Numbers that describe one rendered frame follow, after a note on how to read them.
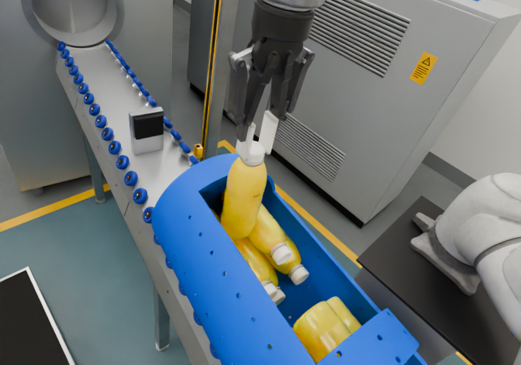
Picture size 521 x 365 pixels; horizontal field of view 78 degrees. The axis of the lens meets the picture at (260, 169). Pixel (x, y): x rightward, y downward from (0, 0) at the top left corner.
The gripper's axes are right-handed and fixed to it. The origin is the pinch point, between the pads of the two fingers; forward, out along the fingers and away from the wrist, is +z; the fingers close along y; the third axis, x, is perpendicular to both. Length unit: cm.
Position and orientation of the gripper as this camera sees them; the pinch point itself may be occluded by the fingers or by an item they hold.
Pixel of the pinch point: (256, 136)
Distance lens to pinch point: 52.3
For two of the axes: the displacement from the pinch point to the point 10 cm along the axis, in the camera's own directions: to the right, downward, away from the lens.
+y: -8.1, 2.6, -5.3
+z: -1.9, 7.4, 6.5
